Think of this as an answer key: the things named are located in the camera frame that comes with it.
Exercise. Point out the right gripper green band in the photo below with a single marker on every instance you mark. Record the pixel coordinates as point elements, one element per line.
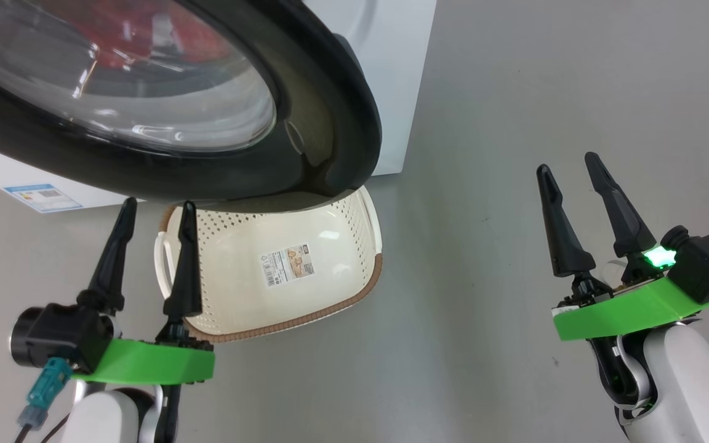
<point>625,314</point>

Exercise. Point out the black round washing machine door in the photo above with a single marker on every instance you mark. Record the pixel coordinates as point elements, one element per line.
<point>330,92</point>

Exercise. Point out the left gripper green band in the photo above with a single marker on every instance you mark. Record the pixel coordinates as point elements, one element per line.
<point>145,363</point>

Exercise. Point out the red and white garment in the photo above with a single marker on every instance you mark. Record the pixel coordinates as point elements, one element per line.
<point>133,31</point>

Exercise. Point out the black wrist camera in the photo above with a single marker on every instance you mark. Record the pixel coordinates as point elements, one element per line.
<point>65,335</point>
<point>705,261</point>

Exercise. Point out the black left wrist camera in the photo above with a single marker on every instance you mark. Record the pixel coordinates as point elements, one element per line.
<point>65,335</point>

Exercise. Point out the blue energy label sticker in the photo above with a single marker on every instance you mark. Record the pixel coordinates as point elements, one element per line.
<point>44,197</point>

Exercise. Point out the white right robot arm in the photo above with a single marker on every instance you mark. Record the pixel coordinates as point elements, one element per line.
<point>687,387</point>

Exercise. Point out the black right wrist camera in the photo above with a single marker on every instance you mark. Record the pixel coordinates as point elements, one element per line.
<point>705,261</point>

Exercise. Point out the white front-load washing machine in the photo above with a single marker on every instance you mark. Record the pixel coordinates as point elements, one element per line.
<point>391,61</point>

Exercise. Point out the cream perforated laundry basket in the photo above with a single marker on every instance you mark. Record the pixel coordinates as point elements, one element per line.
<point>330,258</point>

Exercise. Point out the paper label in basket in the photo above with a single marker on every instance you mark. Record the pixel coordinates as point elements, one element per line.
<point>287,266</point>

